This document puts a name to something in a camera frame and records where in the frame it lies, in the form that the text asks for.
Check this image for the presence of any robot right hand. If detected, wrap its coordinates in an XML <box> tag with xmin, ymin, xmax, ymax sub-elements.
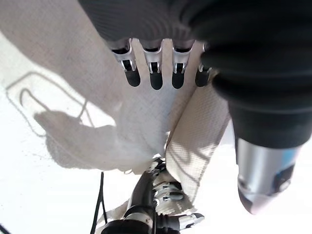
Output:
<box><xmin>125</xmin><ymin>158</ymin><xmax>206</xmax><ymax>231</ymax></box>

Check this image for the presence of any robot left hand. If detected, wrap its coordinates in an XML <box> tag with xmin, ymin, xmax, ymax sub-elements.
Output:
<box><xmin>78</xmin><ymin>0</ymin><xmax>312</xmax><ymax>215</ymax></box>

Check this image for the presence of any cream woven blanket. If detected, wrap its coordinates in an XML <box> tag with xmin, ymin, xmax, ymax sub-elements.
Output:
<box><xmin>0</xmin><ymin>0</ymin><xmax>232</xmax><ymax>234</ymax></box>

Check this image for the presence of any white bed sheet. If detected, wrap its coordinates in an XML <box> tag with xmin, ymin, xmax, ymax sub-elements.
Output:
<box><xmin>0</xmin><ymin>31</ymin><xmax>312</xmax><ymax>234</ymax></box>

